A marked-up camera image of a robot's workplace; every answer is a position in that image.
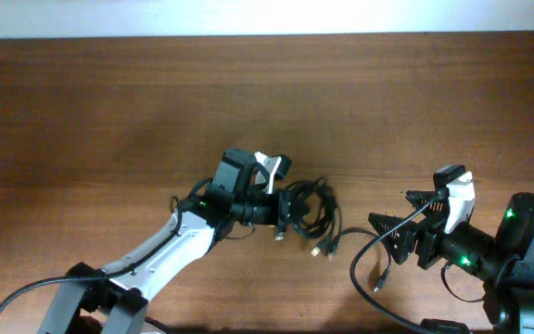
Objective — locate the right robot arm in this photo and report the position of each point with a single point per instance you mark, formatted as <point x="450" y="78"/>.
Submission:
<point x="503" y="262"/>

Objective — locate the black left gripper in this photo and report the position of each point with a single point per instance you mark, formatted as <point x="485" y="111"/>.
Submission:
<point x="284" y="210"/>

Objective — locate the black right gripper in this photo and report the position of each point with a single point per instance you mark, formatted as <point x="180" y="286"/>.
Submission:
<point x="430" y="232"/>

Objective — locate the black arm base clamp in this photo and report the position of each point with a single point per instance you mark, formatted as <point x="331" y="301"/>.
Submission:
<point x="444" y="326"/>

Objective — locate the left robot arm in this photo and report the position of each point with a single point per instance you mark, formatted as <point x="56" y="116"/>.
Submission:
<point x="241" y="192"/>

